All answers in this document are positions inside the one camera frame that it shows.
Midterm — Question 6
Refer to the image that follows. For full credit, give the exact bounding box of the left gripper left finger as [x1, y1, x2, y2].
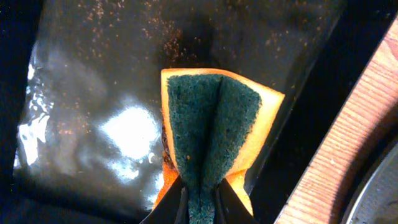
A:
[140, 176, 188, 224]

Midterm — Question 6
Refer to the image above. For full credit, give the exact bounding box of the yellow green scrub sponge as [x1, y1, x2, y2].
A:
[157, 68, 284, 223]

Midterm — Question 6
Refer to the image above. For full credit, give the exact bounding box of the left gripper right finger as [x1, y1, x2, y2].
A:
[214, 179, 258, 224]

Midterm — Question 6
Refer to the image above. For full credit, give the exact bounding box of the black rectangular tray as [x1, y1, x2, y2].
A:
[1, 0, 397, 223]

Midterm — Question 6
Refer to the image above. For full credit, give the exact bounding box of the black round tray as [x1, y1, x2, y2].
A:
[340, 138, 397, 224]

